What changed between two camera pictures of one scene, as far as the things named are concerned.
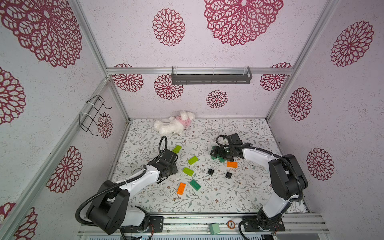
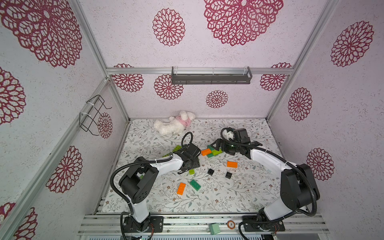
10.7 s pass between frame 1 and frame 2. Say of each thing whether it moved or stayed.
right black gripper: moved
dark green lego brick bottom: stayed
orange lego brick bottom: stayed
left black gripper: moved
